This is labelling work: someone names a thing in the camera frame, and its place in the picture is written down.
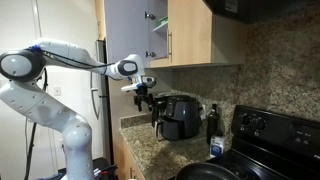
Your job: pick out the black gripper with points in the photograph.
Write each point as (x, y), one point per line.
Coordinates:
(142, 91)

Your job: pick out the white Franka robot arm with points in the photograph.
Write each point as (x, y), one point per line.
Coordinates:
(40, 110)

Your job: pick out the black air fryer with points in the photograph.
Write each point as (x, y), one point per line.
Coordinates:
(181, 116)

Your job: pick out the black electric stove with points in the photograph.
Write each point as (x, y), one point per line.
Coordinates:
(276, 143)

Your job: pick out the wooden wall cabinet body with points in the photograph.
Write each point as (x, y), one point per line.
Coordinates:
(230, 40)

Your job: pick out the tall wooden side panel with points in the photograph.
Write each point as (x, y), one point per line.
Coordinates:
(100, 18)

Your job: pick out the white light switch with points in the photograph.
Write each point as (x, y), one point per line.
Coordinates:
(57, 91)

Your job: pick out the metal cabinet hinge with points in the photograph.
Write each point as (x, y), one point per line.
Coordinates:
(150, 54)
(150, 15)

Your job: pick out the dark glass oil bottle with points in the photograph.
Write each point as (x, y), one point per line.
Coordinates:
(213, 121)

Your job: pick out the stainless steel refrigerator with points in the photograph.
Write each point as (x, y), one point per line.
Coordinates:
(101, 100)

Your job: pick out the wooden base cabinet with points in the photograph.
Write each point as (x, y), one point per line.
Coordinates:
(125, 163)

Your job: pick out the black frying pan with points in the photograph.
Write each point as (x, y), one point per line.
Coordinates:
(203, 171)

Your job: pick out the green box on shelf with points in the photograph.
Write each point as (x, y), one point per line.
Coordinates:
(163, 21)

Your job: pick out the small white blue-label container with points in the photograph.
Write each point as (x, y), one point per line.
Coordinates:
(217, 145)

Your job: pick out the wooden cabinet door grey inside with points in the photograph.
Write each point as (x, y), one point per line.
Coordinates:
(126, 30)

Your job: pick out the black over-range microwave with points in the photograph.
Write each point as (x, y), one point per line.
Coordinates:
(260, 10)

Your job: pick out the white wall outlet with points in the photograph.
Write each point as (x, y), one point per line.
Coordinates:
(202, 111)

